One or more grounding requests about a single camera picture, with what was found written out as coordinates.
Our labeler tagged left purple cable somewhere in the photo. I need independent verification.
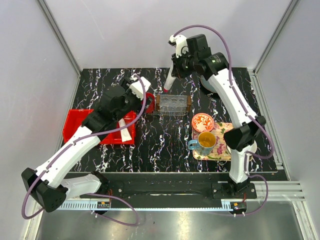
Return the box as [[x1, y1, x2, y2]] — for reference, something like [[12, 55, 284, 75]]
[[21, 74, 147, 227]]

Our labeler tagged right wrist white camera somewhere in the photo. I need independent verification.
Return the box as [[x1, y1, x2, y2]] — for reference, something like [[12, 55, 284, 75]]
[[168, 34, 189, 58]]

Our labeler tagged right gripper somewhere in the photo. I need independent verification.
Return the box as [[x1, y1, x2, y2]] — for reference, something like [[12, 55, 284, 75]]
[[171, 49, 198, 80]]

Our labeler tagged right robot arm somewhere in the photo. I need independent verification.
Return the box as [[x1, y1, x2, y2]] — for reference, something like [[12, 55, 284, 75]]
[[164, 33, 266, 198]]

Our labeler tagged white small bowl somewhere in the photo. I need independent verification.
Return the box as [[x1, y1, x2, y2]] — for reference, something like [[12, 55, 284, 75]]
[[246, 140, 258, 157]]

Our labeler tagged purple cable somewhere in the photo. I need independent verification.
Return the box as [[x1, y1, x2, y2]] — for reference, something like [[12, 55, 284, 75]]
[[172, 24, 275, 217], [21, 74, 147, 227]]

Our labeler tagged red plastic organizer bin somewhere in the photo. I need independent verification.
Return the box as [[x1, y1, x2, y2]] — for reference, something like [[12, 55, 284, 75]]
[[62, 109, 136, 145]]

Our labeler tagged blue mug yellow inside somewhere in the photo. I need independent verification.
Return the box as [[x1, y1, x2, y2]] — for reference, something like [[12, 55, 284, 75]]
[[187, 131, 217, 156]]

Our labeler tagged teal ceramic plate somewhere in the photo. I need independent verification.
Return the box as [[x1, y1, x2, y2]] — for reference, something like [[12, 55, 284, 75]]
[[200, 75, 218, 94]]

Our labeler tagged white toothpaste tube black cap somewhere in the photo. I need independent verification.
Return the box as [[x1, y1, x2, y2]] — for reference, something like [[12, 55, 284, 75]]
[[118, 118, 132, 142]]

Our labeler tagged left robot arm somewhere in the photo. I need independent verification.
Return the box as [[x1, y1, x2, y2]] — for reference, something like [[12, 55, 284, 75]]
[[21, 74, 151, 213]]

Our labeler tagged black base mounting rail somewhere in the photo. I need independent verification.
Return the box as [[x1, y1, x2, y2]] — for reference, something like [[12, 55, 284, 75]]
[[74, 171, 258, 208]]

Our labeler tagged floral rectangular tray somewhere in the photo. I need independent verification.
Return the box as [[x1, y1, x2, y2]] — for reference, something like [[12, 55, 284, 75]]
[[192, 122, 233, 161]]

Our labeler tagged orange floral bowl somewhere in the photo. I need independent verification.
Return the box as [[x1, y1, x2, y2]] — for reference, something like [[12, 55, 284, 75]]
[[191, 113, 215, 133]]

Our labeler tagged white toothpaste tube red cap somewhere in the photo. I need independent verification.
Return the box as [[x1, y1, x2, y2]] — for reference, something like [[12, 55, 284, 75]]
[[163, 66, 176, 92]]

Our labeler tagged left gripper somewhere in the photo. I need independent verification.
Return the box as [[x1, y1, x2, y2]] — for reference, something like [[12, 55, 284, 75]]
[[114, 77, 153, 122]]

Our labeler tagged clear acrylic toothbrush holder rack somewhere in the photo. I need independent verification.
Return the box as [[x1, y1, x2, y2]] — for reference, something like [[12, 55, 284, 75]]
[[155, 94, 192, 112]]

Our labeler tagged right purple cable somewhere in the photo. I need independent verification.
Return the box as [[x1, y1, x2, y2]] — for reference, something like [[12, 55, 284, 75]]
[[172, 24, 275, 217]]

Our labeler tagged red cup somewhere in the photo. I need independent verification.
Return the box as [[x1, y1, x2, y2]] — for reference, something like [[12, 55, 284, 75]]
[[144, 92, 155, 114]]

